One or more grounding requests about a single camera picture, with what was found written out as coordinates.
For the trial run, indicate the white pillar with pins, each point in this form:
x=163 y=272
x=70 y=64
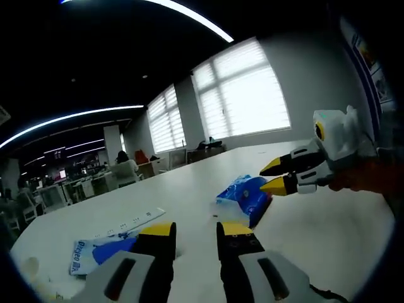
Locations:
x=112 y=142

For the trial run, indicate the group of white office chairs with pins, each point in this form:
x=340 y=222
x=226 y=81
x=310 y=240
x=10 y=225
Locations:
x=53 y=195

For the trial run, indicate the dark bag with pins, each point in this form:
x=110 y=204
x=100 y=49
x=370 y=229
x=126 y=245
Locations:
x=208 y=144

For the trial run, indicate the person's right hand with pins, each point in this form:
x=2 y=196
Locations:
x=353 y=178

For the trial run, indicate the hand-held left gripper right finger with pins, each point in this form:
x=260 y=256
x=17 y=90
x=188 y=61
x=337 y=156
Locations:
x=246 y=268

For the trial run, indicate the white ceiling light strip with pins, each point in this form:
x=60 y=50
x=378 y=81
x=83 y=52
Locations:
x=69 y=118
x=189 y=17

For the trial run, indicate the white table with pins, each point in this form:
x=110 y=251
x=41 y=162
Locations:
x=315 y=236

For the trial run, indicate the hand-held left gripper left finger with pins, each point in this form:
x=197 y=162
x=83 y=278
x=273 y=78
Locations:
x=151 y=262

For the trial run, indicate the wall poster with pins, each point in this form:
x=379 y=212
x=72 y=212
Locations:
x=369 y=53

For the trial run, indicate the blue white plastic bag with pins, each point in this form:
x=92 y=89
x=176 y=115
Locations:
x=94 y=252

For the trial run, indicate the blue tissue pack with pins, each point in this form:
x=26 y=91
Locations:
x=243 y=195

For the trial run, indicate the orange object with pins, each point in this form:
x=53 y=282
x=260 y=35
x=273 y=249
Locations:
x=141 y=157

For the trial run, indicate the large window with white blinds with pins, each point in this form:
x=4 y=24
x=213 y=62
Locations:
x=243 y=91

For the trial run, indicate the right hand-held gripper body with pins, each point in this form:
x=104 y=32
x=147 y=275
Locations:
x=339 y=135

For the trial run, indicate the white power strip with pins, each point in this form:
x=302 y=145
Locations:
x=135 y=219

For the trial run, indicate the low white cabinet row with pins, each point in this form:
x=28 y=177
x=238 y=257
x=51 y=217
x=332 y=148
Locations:
x=176 y=158

